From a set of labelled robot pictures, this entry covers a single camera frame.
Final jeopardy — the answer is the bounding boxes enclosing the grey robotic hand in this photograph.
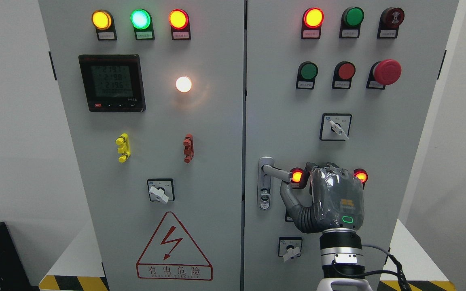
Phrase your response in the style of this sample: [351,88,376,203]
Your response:
[280,163,364,234]

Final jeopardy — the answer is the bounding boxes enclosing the silver door handle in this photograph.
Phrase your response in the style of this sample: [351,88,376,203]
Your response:
[257,156,292,210]

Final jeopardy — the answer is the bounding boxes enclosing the grey right cabinet door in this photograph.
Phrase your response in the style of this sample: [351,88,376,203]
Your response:
[244,0,458,291]

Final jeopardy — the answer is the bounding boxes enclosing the grey cabinet door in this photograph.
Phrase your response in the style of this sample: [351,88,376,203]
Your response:
[39,0,244,291]
[244,0,458,291]

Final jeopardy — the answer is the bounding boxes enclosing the grey left cabinet door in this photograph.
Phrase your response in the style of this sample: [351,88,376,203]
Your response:
[39,0,244,291]

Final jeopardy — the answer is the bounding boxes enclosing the red lit light lower right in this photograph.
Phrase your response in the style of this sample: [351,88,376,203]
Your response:
[354,168,369,186]

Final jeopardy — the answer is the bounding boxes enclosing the red lit light lower left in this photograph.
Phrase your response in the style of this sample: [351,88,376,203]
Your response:
[291,167,303,185]

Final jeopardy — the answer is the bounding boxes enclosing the green button bottom left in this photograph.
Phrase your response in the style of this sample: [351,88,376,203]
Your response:
[285,210,294,222]

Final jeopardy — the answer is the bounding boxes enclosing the red push button upper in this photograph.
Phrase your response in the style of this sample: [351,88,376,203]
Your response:
[334,61,356,80]

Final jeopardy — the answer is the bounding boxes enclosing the green push button upper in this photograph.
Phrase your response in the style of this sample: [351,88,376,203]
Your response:
[298,61,318,80]

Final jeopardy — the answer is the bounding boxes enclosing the red emergency stop button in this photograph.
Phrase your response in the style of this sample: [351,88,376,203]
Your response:
[372,59,402,85]

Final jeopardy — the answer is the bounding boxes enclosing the red terminal connector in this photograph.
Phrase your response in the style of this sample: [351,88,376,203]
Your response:
[183,134,194,163]

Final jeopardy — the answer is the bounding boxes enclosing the red electric warning sticker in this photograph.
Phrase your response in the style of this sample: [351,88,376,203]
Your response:
[136,211,213,280]

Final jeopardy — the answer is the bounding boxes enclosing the red lit light top right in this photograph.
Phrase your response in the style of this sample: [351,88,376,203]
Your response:
[303,7,324,29]

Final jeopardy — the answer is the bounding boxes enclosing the green light top right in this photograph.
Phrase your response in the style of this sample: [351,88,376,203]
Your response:
[342,7,364,27]

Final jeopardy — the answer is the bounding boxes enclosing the white indicator light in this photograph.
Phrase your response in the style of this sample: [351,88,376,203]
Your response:
[176,76,193,93]

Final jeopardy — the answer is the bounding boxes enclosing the dark red buzzer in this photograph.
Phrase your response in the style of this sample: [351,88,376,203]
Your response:
[381,7,405,28]

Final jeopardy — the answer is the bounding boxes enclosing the yellow terminal connector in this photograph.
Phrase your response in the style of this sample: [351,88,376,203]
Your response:
[115,133,131,163]

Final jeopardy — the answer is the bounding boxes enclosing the red lit indicator light left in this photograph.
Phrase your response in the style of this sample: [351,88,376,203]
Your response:
[169,8,189,30]

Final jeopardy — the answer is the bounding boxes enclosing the black digital power meter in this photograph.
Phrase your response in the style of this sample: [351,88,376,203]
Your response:
[79,55,146,112]

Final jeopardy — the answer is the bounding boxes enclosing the green lit indicator light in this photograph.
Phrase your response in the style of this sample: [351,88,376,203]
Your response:
[131,9,152,30]

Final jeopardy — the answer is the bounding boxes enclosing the yellow indicator light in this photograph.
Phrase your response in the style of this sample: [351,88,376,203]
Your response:
[92,10,112,31]

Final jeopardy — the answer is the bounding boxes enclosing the lower white selector switch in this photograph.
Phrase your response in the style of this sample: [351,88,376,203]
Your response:
[278,236,303,263]

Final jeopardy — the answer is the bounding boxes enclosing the upper right selector switch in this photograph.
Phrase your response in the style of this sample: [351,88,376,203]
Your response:
[320,114,352,141]

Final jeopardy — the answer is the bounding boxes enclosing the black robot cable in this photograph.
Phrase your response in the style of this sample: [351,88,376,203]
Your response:
[330,244,411,291]

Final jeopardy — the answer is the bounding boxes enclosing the left rotary selector switch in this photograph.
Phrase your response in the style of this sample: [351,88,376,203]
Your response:
[146,178,175,204]

